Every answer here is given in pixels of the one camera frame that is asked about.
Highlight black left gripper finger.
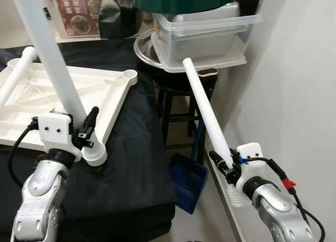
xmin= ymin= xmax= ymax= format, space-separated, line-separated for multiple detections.
xmin=85 ymin=107 xmax=100 ymax=138

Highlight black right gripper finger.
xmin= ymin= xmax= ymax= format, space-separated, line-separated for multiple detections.
xmin=209 ymin=151 xmax=234 ymax=174

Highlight white plastic table top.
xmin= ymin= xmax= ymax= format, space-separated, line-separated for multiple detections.
xmin=0 ymin=57 xmax=138 ymax=154

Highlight black tablecloth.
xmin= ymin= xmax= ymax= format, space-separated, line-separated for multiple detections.
xmin=0 ymin=40 xmax=176 ymax=241

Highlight black stool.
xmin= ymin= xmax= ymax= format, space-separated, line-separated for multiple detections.
xmin=155 ymin=77 xmax=216 ymax=151

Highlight black shiny bag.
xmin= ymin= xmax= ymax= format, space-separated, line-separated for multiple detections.
xmin=100 ymin=0 xmax=153 ymax=40

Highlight clear plastic storage box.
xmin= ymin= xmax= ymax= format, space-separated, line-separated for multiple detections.
xmin=151 ymin=3 xmax=263 ymax=73

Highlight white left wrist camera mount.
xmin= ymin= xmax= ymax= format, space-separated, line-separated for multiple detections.
xmin=38 ymin=111 xmax=82 ymax=163

